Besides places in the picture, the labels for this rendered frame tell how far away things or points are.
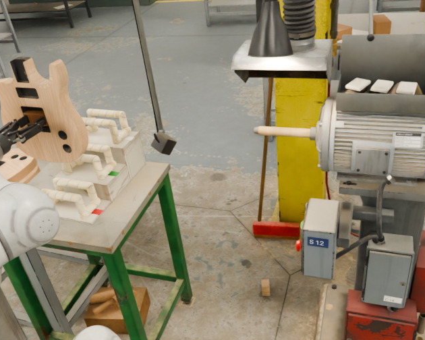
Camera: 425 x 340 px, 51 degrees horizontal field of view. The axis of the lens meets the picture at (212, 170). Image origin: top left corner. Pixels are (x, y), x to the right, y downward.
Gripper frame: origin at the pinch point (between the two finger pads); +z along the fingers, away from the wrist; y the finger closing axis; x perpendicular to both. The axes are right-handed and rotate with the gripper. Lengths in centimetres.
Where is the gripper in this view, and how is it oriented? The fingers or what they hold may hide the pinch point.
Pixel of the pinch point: (35, 119)
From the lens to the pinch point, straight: 174.4
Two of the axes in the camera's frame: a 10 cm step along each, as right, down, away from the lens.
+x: -1.1, -8.4, -5.4
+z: 3.6, -5.4, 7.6
